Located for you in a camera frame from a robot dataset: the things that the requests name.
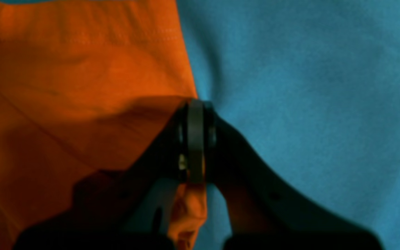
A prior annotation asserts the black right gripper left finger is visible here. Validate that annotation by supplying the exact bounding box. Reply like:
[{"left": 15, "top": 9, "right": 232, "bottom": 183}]
[{"left": 13, "top": 99, "right": 205, "bottom": 250}]

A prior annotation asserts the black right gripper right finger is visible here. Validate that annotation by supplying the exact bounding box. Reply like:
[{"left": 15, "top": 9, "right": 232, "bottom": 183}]
[{"left": 203, "top": 102, "right": 382, "bottom": 250}]

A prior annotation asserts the blue table cloth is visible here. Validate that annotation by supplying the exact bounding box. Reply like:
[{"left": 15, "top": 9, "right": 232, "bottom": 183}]
[{"left": 0, "top": 0, "right": 400, "bottom": 250}]

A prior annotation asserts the orange t-shirt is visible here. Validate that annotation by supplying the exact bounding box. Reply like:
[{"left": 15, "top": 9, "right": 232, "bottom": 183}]
[{"left": 0, "top": 0, "right": 197, "bottom": 250}]

